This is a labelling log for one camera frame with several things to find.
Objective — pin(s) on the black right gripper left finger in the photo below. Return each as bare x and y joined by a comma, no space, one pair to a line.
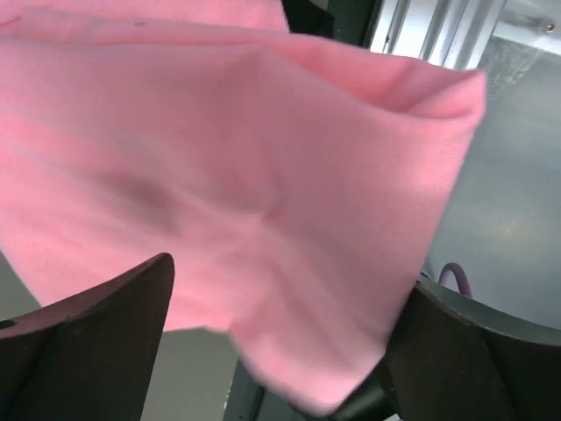
88,357

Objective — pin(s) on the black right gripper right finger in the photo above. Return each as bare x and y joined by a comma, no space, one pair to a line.
453,358

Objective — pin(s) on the pink t shirt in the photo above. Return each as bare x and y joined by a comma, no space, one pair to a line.
296,181

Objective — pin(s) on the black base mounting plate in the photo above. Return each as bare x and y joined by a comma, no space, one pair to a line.
349,22

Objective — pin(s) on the aluminium frame rail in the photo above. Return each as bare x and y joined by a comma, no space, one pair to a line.
456,34

